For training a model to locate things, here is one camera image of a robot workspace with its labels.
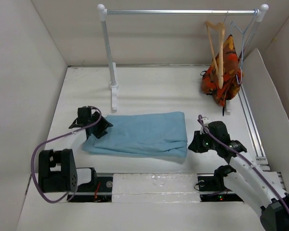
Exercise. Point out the light blue trousers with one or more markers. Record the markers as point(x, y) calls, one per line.
point(158, 136)

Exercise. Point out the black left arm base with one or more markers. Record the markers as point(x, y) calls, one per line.
point(100, 192)

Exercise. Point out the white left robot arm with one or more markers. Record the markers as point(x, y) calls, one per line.
point(57, 168)

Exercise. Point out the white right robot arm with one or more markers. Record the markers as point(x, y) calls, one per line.
point(241, 175)

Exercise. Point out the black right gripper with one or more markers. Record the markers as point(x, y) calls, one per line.
point(195, 145)

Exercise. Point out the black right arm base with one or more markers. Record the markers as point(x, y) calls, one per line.
point(210, 190)

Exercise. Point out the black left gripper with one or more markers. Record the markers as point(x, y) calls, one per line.
point(103, 125)

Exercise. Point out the white foam block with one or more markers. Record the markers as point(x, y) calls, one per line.
point(155, 188)

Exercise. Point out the blue wire hanger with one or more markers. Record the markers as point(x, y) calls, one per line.
point(241, 56)

